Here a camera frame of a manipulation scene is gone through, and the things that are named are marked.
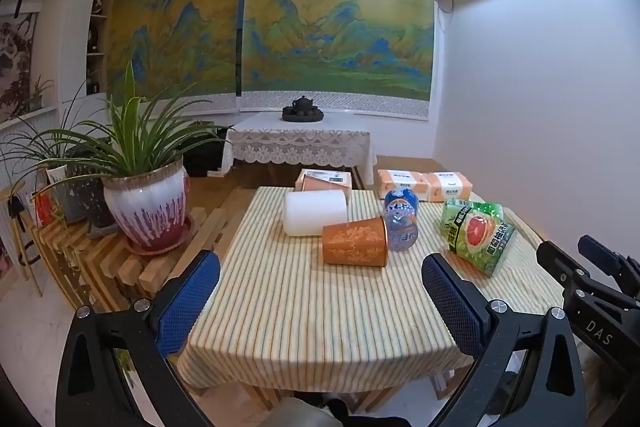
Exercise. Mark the orange patterned cup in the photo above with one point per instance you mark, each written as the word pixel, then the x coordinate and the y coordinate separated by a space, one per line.
pixel 355 242

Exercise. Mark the green snack packet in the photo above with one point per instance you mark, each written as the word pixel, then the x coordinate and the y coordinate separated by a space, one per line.
pixel 477 237

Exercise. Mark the black bag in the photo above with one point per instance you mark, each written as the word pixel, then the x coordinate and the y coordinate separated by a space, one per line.
pixel 202 154

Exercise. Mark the person's leg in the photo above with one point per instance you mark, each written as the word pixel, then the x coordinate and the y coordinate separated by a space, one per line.
pixel 310 414

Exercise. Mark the orange tissue pack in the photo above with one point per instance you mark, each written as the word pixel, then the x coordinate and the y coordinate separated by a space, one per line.
pixel 404 184
pixel 450 185
pixel 325 181

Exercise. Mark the white plant pot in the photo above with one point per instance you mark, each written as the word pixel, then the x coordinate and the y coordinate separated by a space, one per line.
pixel 57 187

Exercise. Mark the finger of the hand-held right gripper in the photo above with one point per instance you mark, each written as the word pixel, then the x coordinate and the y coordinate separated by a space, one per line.
pixel 560 264
pixel 597 252

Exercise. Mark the white lace tablecloth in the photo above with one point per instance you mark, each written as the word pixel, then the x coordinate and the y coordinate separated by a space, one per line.
pixel 300 142

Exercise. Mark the landscape roller blind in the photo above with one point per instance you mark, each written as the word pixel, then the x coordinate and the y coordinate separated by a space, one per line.
pixel 175 32
pixel 340 22

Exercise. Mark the small potted plant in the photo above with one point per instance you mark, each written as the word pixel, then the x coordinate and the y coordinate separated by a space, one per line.
pixel 37 92

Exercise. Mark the clear plastic bottle blue label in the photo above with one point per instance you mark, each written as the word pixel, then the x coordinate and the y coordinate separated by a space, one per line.
pixel 401 219

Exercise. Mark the hanging scroll painting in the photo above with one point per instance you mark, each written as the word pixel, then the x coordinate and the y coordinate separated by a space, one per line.
pixel 15 62

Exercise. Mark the dark speckled plant pot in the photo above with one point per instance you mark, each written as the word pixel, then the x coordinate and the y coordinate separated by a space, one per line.
pixel 87 192

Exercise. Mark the wooden slat stand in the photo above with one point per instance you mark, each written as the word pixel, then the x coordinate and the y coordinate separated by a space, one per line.
pixel 100 262

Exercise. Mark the wall shelf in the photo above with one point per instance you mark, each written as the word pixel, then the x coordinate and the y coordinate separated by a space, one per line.
pixel 97 37

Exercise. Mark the white paper roll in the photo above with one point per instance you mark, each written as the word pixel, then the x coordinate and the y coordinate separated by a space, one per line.
pixel 315 213

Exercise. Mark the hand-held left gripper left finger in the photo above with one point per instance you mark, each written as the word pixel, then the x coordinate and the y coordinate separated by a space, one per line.
pixel 192 294

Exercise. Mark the green plant in purple-white pot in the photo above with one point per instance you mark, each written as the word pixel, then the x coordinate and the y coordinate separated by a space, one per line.
pixel 145 202

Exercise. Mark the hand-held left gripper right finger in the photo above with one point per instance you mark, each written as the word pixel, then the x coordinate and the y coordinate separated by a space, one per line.
pixel 452 302

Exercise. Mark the striped tablecloth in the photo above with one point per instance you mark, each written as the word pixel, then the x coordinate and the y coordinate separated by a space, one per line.
pixel 300 317

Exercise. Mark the dark tea set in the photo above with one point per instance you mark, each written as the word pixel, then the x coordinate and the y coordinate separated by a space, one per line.
pixel 302 109

